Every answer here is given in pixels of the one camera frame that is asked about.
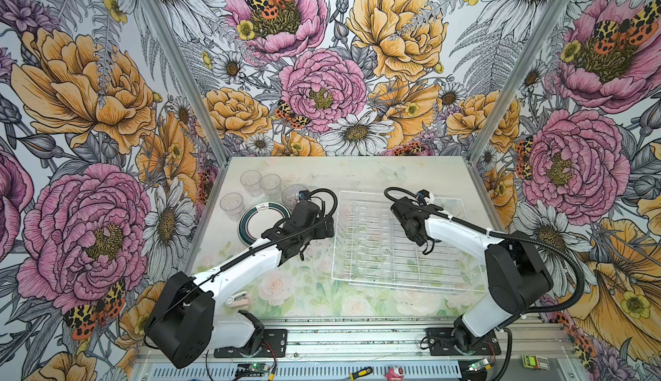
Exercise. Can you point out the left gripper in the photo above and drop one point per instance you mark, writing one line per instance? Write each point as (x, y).
(322, 234)

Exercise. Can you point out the green rimmed plate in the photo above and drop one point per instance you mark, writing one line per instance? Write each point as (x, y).
(258, 219)

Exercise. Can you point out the white wire dish rack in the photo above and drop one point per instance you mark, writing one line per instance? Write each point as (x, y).
(371, 249)

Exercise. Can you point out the clear glass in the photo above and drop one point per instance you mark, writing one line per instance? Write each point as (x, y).
(251, 182)
(232, 204)
(271, 184)

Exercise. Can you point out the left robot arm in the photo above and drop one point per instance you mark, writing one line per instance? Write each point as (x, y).
(189, 316)

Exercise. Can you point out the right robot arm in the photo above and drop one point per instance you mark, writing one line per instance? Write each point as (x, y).
(516, 276)

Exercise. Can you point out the small pink white object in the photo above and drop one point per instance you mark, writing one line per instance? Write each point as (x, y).
(238, 300)

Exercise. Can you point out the pink round object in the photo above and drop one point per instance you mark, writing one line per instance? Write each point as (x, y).
(395, 374)

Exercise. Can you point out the small green display device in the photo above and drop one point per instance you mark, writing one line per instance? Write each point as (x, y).
(535, 362)

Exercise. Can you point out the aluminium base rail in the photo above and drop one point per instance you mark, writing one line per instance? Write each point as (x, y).
(363, 339)

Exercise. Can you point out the yellow handled screwdriver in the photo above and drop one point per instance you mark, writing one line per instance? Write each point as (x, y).
(359, 374)

